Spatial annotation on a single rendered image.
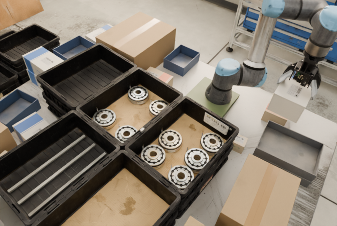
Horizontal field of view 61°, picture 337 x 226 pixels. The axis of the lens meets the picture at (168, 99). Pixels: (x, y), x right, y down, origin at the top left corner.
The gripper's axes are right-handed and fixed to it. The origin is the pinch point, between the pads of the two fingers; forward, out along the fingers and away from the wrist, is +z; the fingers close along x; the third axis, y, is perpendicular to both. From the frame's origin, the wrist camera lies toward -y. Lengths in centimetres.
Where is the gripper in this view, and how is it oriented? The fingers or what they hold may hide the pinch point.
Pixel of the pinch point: (295, 90)
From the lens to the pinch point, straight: 123.8
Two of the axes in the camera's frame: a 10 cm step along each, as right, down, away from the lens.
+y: -5.7, 5.7, -5.9
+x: 8.2, 4.4, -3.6
